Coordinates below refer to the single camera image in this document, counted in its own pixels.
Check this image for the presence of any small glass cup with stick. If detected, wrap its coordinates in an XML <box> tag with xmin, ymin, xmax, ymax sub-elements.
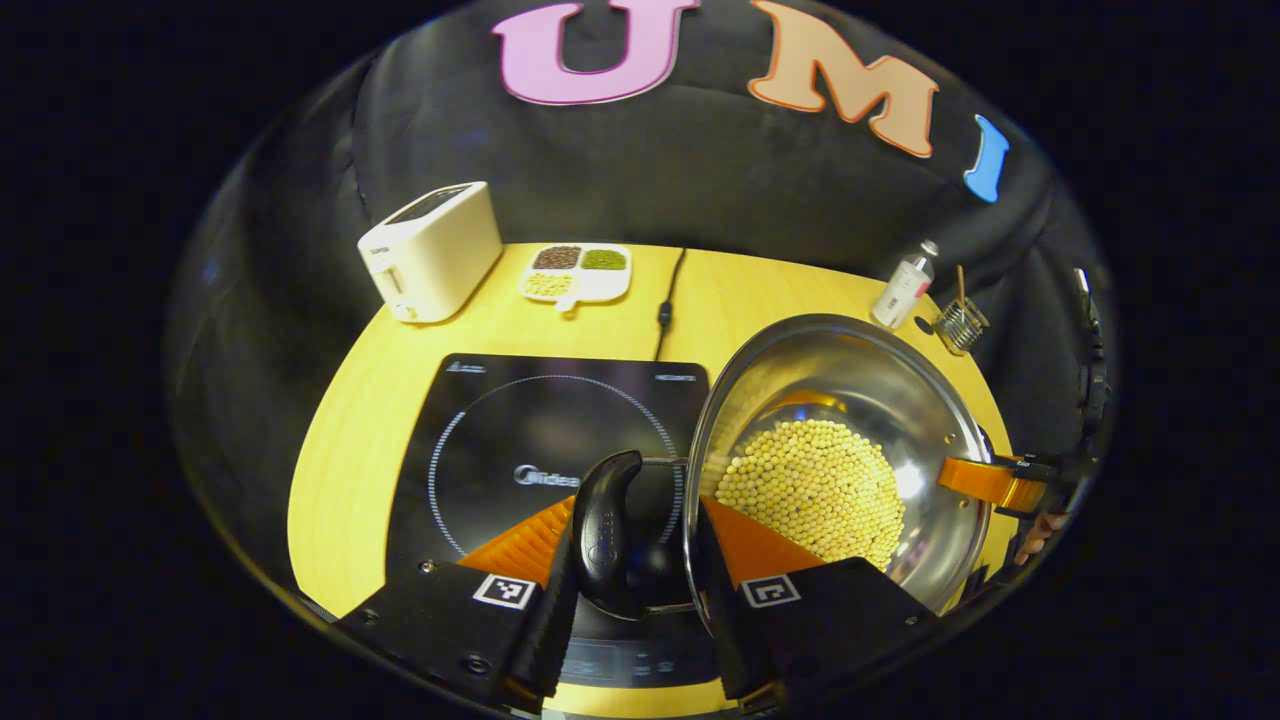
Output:
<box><xmin>935</xmin><ymin>265</ymin><xmax>991</xmax><ymax>356</ymax></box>

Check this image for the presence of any small white bottle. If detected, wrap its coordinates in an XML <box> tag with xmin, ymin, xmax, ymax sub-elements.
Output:
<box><xmin>872</xmin><ymin>239</ymin><xmax>941</xmax><ymax>329</ymax></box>

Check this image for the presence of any white toaster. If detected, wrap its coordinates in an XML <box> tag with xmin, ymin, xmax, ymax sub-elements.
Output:
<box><xmin>357</xmin><ymin>181</ymin><xmax>503</xmax><ymax>324</ymax></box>

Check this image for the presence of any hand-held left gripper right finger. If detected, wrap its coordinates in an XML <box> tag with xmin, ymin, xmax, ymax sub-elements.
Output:
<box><xmin>688</xmin><ymin>495</ymin><xmax>941</xmax><ymax>701</ymax></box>

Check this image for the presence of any black induction cooktop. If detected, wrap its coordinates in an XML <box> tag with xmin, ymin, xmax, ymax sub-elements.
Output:
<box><xmin>385</xmin><ymin>353</ymin><xmax>746</xmax><ymax>691</ymax></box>

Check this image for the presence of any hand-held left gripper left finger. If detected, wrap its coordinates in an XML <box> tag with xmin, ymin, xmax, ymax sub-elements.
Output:
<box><xmin>335</xmin><ymin>497</ymin><xmax>583</xmax><ymax>714</ymax></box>

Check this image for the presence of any stainless steel pot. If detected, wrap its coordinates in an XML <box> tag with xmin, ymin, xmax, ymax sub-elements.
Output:
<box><xmin>573</xmin><ymin>314</ymin><xmax>998</xmax><ymax>623</ymax></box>

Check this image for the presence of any pile of soybeans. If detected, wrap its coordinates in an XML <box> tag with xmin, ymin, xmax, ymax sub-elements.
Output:
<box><xmin>715</xmin><ymin>418</ymin><xmax>907</xmax><ymax>571</ymax></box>

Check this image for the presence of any white divided tray of beans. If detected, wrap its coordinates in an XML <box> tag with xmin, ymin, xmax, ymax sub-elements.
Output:
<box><xmin>519</xmin><ymin>243</ymin><xmax>633</xmax><ymax>313</ymax></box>

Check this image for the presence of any black power cable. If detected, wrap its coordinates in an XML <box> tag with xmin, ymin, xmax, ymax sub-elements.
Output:
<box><xmin>654</xmin><ymin>247</ymin><xmax>689</xmax><ymax>361</ymax></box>

